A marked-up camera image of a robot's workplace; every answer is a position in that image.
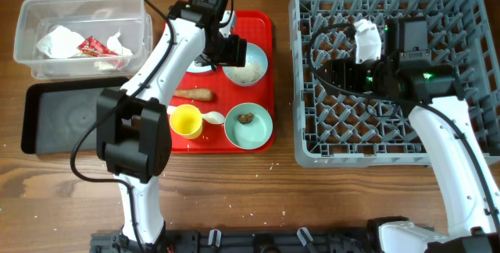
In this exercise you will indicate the red snack wrapper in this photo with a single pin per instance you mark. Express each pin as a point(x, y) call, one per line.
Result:
point(92, 47)

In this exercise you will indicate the white paper scrap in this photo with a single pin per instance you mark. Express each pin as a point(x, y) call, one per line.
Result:
point(114, 44)

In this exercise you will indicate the yellow cup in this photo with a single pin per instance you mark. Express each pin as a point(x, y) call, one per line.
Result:
point(186, 121)

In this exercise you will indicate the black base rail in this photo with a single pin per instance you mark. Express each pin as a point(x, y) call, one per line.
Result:
point(190, 241)

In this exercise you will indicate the black waste tray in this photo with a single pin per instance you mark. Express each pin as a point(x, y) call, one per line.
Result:
point(57, 113)

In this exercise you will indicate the light blue plate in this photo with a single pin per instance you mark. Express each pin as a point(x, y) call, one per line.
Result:
point(199, 67)

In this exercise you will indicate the clear plastic waste bin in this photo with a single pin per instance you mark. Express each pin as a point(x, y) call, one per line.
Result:
point(100, 19)

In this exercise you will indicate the brown food scrap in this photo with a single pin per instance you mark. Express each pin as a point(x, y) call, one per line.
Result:
point(246, 118)

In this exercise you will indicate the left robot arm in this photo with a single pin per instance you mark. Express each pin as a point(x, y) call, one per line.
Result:
point(133, 137)

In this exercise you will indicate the green bowl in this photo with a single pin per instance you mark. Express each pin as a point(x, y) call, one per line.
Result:
point(252, 135)

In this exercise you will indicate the brown carrot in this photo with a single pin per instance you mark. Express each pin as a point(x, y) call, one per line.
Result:
point(197, 94)

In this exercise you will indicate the red serving tray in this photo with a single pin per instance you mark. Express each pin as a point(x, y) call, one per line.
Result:
point(256, 28)

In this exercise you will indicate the grey dishwasher rack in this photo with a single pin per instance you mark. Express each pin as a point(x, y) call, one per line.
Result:
point(346, 131)

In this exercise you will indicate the white plastic spoon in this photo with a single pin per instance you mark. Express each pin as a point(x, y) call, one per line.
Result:
point(212, 117)

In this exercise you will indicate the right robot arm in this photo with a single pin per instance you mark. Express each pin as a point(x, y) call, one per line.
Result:
point(394, 64)

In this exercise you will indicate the white tissue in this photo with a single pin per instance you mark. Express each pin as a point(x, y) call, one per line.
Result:
point(61, 43)

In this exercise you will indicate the light blue rice bowl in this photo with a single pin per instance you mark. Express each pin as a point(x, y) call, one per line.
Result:
point(254, 54)

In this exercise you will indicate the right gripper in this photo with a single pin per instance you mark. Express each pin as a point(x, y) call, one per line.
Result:
point(348, 67)

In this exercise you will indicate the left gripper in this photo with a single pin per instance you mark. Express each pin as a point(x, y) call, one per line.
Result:
point(236, 54)

